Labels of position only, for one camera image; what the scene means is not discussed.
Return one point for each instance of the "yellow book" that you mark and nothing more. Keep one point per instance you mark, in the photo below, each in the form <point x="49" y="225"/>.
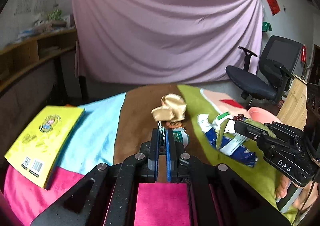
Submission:
<point x="36" y="150"/>

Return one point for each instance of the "pink plastic basin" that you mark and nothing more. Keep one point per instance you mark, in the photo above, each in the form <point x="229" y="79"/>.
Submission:
<point x="263" y="116"/>

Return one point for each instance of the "blue white wrapper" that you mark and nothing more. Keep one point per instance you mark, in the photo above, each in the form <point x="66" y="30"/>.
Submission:
<point x="232" y="147"/>

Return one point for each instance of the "blue green snack wrapper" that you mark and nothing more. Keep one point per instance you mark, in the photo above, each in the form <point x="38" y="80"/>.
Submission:
<point x="179" y="134"/>

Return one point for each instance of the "wooden wall shelf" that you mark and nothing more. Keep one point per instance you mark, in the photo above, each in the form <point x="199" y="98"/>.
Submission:
<point x="20" y="58"/>

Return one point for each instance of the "pink hanging cloth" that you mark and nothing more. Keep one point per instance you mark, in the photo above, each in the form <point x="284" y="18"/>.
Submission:
<point x="144" y="42"/>

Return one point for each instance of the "beige wrapper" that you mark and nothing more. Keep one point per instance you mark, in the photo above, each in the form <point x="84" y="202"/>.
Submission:
<point x="172" y="109"/>

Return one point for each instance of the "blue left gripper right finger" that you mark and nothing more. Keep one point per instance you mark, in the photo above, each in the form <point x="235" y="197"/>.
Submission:
<point x="171" y="157"/>

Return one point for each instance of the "white green paper trash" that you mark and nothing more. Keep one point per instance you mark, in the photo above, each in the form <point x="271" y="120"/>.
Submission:
<point x="205" y="125"/>

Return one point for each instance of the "wooden cabinet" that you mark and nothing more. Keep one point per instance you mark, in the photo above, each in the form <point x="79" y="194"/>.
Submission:
<point x="293" y="111"/>

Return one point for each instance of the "red paper on wall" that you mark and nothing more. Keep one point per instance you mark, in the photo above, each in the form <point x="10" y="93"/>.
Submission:
<point x="274" y="6"/>

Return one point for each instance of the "person's right hand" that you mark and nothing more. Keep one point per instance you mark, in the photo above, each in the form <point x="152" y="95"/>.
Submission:
<point x="305" y="199"/>

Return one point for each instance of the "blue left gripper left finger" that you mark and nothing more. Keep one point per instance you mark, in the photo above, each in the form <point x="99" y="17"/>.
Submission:
<point x="153" y="156"/>

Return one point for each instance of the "black office chair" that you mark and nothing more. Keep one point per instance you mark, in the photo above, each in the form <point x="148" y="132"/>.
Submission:
<point x="277" y="63"/>

